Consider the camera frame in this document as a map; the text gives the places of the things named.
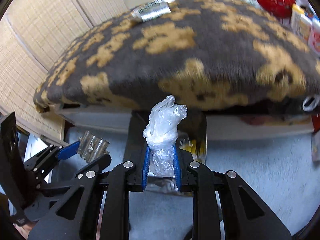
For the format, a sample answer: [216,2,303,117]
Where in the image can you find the yellow snack wrapper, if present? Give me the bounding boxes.
[184,139,207,164]

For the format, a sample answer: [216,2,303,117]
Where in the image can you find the clear plastic bag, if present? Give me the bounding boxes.
[143,95,187,177]

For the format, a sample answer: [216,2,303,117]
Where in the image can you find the dark grey trash bin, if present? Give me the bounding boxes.
[123,109,208,196]

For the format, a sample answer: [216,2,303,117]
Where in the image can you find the silver foil wrapper strip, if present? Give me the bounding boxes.
[131,0,175,22]

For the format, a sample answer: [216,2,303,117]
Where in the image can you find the brown teddy bear blanket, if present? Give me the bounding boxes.
[33,0,319,112]

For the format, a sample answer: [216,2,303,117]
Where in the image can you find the woven bamboo screen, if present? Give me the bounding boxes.
[1,0,126,145]

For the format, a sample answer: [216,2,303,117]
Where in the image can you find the white pink wipes canister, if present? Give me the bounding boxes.
[308,17,320,57]

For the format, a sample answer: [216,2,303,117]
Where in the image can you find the white bottle yellow cap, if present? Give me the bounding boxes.
[291,4,312,42]

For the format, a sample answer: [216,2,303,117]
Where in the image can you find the red gift bag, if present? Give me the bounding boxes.
[257,0,295,18]

